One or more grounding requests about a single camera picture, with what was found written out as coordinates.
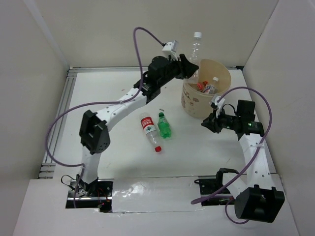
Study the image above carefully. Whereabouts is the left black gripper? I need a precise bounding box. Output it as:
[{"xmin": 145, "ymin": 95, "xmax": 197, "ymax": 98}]
[{"xmin": 158, "ymin": 54, "xmax": 199, "ymax": 88}]

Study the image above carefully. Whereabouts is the clear bottle white cap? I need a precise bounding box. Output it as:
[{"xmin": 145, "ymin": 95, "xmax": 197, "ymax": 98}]
[{"xmin": 188, "ymin": 32, "xmax": 202, "ymax": 84}]

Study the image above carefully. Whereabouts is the red cola bottle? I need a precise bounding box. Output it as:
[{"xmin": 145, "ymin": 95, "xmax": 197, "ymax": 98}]
[{"xmin": 196, "ymin": 81, "xmax": 208, "ymax": 92}]

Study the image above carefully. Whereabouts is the blue white label bottle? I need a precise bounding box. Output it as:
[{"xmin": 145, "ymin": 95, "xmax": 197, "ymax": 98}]
[{"xmin": 203, "ymin": 77, "xmax": 219, "ymax": 95}]

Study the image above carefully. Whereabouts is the green plastic bottle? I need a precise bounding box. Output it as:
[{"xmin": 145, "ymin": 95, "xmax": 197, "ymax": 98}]
[{"xmin": 157, "ymin": 112, "xmax": 172, "ymax": 139}]

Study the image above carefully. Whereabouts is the red label water bottle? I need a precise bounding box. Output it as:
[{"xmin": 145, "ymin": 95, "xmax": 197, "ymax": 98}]
[{"xmin": 140, "ymin": 113, "xmax": 162, "ymax": 153}]

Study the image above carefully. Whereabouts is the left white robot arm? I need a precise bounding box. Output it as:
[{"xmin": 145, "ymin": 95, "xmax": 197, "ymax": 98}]
[{"xmin": 77, "ymin": 54, "xmax": 199, "ymax": 196}]

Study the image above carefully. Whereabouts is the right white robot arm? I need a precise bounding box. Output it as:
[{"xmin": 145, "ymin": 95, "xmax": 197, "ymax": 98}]
[{"xmin": 202, "ymin": 96, "xmax": 285, "ymax": 223}]

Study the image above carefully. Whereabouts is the beige paper bucket bin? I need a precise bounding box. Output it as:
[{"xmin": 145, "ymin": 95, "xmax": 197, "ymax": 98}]
[{"xmin": 181, "ymin": 59, "xmax": 231, "ymax": 119}]

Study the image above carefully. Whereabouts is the white taped cover sheet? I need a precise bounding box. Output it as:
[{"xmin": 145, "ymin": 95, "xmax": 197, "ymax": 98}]
[{"xmin": 112, "ymin": 177, "xmax": 202, "ymax": 213}]

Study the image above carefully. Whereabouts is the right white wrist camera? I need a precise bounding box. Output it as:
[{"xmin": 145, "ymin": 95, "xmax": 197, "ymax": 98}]
[{"xmin": 211, "ymin": 95, "xmax": 225, "ymax": 118}]

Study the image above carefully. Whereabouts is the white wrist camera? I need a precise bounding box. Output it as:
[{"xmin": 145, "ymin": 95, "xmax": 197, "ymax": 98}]
[
  {"xmin": 211, "ymin": 95, "xmax": 225, "ymax": 118},
  {"xmin": 162, "ymin": 40, "xmax": 179, "ymax": 60}
]

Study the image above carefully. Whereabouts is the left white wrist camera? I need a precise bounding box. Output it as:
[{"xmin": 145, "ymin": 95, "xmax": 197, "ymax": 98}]
[{"xmin": 162, "ymin": 40, "xmax": 179, "ymax": 60}]

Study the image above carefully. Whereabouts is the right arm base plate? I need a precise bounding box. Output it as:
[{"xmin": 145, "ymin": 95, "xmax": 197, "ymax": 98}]
[{"xmin": 194, "ymin": 173, "xmax": 247, "ymax": 207}]

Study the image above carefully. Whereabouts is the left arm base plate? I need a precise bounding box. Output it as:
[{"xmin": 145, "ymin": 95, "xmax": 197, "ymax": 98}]
[{"xmin": 75, "ymin": 180, "xmax": 113, "ymax": 213}]

